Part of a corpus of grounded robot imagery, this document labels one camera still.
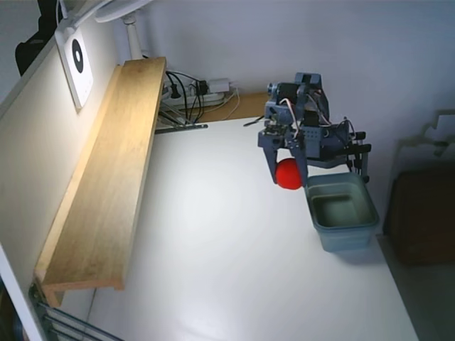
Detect white power strip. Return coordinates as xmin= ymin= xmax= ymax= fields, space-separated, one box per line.
xmin=161 ymin=88 xmax=228 ymax=107

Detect metal shelf bracket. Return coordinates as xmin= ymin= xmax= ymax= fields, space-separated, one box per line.
xmin=154 ymin=109 xmax=210 ymax=135

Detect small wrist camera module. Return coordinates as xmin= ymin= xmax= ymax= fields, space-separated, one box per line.
xmin=261 ymin=120 xmax=287 ymax=138

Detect black table clamp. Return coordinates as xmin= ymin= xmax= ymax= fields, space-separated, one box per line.
xmin=346 ymin=130 xmax=373 ymax=184

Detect white wall pipes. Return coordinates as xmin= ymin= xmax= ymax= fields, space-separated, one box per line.
xmin=392 ymin=109 xmax=455 ymax=178

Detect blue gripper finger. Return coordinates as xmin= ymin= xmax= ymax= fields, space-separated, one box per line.
xmin=288 ymin=148 xmax=309 ymax=188
xmin=262 ymin=145 xmax=282 ymax=185

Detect grey plastic container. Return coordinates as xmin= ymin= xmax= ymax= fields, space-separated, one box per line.
xmin=304 ymin=173 xmax=380 ymax=254

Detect metal frame rails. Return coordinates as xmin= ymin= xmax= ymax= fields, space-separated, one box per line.
xmin=28 ymin=282 xmax=118 ymax=341

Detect white desk lamp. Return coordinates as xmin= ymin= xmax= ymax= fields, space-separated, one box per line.
xmin=94 ymin=0 xmax=154 ymax=60

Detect white panel with black circle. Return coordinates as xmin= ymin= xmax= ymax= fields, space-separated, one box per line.
xmin=54 ymin=27 xmax=95 ymax=109

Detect red ball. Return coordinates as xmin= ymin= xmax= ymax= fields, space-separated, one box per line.
xmin=274 ymin=158 xmax=305 ymax=192

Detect long wooden shelf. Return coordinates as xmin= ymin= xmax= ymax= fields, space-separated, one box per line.
xmin=34 ymin=56 xmax=168 ymax=308

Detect black power cables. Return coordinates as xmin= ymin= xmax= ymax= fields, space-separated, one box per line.
xmin=165 ymin=70 xmax=209 ymax=124

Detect wooden back board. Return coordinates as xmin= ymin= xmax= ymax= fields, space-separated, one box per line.
xmin=198 ymin=91 xmax=271 ymax=124

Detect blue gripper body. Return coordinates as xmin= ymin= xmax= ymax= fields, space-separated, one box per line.
xmin=258 ymin=101 xmax=306 ymax=153

